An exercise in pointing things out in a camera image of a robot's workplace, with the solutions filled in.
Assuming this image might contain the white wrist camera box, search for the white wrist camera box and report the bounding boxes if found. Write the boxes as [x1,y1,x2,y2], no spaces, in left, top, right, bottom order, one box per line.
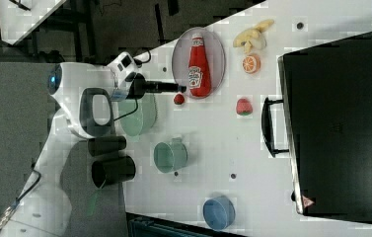
[109,52,138,83]

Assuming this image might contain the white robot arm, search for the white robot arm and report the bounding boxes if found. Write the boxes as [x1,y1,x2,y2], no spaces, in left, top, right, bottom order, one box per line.
[0,61,186,237]

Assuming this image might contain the green perforated colander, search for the green perforated colander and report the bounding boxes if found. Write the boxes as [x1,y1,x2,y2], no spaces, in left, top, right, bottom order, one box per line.
[117,94,157,136]

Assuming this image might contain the blue cup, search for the blue cup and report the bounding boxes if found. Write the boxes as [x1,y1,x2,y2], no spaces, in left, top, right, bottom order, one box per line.
[203,196,236,231]

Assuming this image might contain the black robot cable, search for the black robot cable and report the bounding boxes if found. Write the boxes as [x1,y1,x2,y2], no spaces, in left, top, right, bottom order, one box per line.
[112,97,140,122]

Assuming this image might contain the red ketchup bottle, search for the red ketchup bottle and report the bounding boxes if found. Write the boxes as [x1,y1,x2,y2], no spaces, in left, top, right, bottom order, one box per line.
[187,33,211,98]

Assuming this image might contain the grey oval plate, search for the grey oval plate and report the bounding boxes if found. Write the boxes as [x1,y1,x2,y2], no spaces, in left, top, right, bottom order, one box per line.
[172,27,226,99]

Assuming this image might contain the small red tomato toy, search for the small red tomato toy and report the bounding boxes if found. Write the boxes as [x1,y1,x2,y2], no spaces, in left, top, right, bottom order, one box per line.
[174,94,185,105]

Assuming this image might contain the red strawberry toy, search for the red strawberry toy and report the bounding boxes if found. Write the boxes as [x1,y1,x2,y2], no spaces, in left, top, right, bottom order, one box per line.
[236,98,253,116]

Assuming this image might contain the green cup with handle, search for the green cup with handle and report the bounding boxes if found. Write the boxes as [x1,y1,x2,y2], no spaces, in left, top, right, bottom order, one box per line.
[153,137,188,173]

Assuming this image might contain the large black pot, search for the large black pot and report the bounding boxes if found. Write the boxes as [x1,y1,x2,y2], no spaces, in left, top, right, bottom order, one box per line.
[91,156,136,189]

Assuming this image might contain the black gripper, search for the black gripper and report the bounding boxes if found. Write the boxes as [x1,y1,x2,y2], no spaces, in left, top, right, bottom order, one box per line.
[127,73,186,99]

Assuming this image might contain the orange slice toy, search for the orange slice toy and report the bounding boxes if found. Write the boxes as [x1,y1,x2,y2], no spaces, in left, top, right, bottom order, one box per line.
[242,53,260,74]

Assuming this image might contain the peeled banana toy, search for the peeled banana toy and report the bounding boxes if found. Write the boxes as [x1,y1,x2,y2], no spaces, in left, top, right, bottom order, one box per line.
[233,19,274,54]

